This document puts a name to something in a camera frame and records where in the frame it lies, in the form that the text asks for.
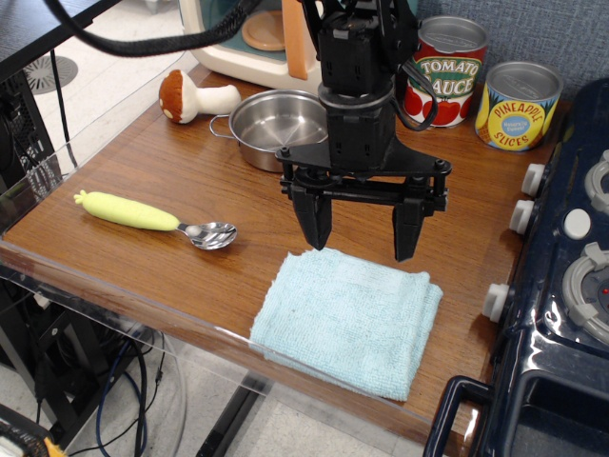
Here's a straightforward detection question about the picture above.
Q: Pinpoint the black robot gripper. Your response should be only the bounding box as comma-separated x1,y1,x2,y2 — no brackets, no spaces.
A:
276,106,452,262

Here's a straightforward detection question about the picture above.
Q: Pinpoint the spoon with green carrot handle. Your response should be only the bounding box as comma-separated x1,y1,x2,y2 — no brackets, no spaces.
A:
73,190,238,250

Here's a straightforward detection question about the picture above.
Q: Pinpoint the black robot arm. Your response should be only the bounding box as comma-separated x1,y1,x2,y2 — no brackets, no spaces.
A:
276,1,452,262

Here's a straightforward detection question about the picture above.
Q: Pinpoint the light blue folded towel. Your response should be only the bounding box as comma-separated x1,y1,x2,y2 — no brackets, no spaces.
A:
249,248,443,402

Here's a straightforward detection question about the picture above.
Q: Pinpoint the small steel pot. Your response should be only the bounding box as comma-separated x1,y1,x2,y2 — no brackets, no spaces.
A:
209,89,327,173

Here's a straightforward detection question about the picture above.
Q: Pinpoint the white stove knob bottom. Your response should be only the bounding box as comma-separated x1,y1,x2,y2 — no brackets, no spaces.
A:
482,284,509,323

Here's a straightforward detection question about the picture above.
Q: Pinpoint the white stove knob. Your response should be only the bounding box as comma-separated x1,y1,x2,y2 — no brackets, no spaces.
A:
509,200,534,235
482,284,509,323
521,164,545,197

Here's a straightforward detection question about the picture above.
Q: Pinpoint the white stove knob middle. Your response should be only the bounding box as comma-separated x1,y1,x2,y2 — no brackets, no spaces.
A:
509,200,534,235

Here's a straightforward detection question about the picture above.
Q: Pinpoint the white stove knob top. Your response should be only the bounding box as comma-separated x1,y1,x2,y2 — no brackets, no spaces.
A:
521,164,545,197

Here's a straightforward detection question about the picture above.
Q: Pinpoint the tomato sauce can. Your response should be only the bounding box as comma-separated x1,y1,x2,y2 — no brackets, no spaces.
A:
403,15,489,128

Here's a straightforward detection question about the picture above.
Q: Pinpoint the cream toy microwave oven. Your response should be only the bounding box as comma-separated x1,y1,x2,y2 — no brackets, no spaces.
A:
192,1,322,92

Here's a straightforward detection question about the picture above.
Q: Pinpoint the pineapple slices can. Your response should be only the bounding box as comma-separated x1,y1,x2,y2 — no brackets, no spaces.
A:
475,61,563,152

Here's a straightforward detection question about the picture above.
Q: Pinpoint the black table leg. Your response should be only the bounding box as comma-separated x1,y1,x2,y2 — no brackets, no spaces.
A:
195,378,262,457

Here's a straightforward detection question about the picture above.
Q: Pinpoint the plush brown mushroom toy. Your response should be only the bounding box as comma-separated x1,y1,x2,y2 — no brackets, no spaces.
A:
159,70,242,124

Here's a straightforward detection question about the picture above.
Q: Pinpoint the dark blue toy stove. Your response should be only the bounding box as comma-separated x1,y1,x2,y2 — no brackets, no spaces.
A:
424,79,608,456

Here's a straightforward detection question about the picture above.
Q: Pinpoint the black computer tower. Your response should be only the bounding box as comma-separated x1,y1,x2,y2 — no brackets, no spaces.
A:
1,70,62,198

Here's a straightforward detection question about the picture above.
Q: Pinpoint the clear acrylic table guard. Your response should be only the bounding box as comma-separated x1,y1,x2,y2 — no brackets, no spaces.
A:
0,42,432,429

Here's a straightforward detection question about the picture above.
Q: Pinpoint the black side desk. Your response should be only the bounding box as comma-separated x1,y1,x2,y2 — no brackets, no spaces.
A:
0,0,123,87

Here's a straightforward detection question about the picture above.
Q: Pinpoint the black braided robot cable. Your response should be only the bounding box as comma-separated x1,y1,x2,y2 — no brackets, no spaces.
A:
42,0,261,57

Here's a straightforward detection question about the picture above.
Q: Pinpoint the blue floor cable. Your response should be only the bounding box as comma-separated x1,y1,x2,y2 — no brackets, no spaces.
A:
94,337,148,457

